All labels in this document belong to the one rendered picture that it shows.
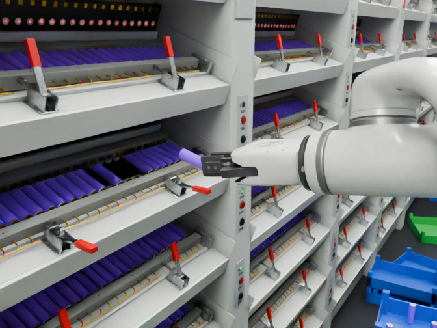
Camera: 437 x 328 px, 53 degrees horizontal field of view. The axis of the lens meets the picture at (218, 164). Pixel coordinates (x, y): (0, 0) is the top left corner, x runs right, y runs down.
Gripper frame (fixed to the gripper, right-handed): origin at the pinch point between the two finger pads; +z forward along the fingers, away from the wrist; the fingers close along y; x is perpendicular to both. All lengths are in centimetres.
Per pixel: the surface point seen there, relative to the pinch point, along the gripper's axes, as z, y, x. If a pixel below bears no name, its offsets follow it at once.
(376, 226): 25, -164, 74
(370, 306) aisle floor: 23, -137, 104
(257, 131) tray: 20, -47, 3
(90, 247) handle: 8.9, 19.5, 6.5
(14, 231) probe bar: 18.5, 23.8, 3.3
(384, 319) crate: -2, -71, 67
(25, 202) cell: 23.4, 18.5, 1.2
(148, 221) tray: 15.1, 2.1, 9.6
